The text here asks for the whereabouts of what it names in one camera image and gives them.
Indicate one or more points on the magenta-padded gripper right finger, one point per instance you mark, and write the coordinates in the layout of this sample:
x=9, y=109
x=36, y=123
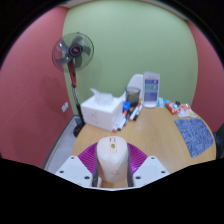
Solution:
x=150, y=168

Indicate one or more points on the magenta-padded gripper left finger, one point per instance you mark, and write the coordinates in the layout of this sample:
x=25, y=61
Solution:
x=73, y=168

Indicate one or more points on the cream computer mouse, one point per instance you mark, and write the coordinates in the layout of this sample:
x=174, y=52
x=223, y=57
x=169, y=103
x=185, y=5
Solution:
x=112, y=163

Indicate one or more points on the blue patterned mouse pad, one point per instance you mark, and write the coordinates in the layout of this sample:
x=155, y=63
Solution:
x=195, y=136

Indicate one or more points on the white whiteboard marker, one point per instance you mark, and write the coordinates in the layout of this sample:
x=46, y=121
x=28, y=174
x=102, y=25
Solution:
x=119, y=122

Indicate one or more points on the black whiteboard marker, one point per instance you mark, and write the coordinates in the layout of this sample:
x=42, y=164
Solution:
x=138, y=113

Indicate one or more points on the red-capped whiteboard marker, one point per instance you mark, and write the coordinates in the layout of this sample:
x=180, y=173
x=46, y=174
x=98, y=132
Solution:
x=134, y=112

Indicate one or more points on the white tissue box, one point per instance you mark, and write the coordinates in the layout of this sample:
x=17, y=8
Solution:
x=100, y=115

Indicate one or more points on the white snack packet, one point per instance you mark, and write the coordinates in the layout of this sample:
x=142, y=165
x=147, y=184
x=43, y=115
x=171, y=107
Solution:
x=183, y=113

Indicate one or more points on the blue whiteboard eraser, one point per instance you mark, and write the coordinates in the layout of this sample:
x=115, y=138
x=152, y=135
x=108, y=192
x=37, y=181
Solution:
x=126, y=106

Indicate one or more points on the blue wet wipes packet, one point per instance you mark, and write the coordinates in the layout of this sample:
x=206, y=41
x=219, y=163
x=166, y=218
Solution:
x=163, y=102

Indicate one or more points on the orange and yellow snack packet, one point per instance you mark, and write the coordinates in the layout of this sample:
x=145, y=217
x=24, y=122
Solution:
x=189, y=109

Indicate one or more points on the small black round object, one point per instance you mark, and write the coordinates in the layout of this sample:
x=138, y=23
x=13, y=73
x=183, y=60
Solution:
x=177, y=102

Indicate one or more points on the dark translucent cup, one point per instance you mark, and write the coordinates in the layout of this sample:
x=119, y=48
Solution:
x=133, y=96

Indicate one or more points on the clear acrylic sign stand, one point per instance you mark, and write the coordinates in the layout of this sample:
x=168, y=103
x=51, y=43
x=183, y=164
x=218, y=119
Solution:
x=151, y=90

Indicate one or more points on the standing fan with red pole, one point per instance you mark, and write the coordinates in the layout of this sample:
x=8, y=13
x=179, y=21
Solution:
x=75, y=50

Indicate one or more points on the white wall socket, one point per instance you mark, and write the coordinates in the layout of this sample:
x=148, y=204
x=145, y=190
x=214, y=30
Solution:
x=65, y=107

